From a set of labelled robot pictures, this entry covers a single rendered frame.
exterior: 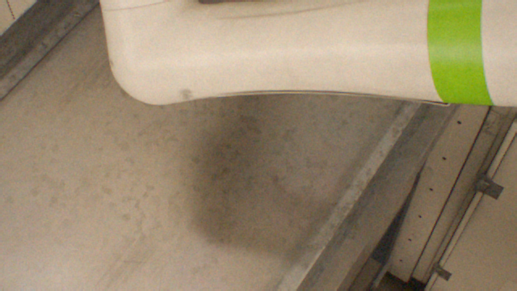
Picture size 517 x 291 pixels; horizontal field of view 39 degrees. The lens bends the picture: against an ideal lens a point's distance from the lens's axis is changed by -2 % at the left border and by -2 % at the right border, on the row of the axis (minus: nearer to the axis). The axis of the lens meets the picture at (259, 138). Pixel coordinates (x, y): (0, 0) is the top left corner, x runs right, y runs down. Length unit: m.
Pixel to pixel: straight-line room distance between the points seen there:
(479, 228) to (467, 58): 0.88
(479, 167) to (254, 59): 0.73
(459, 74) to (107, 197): 0.56
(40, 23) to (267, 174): 0.42
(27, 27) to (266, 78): 0.54
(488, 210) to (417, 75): 0.80
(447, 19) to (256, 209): 0.47
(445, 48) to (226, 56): 0.21
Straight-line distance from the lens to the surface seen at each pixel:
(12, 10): 2.09
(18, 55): 1.18
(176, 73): 0.74
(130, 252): 0.98
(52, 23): 1.21
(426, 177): 1.45
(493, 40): 0.60
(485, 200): 1.38
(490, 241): 1.49
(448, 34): 0.61
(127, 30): 0.76
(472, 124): 1.26
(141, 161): 1.04
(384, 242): 1.61
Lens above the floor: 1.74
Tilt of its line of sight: 59 degrees down
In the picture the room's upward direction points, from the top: straight up
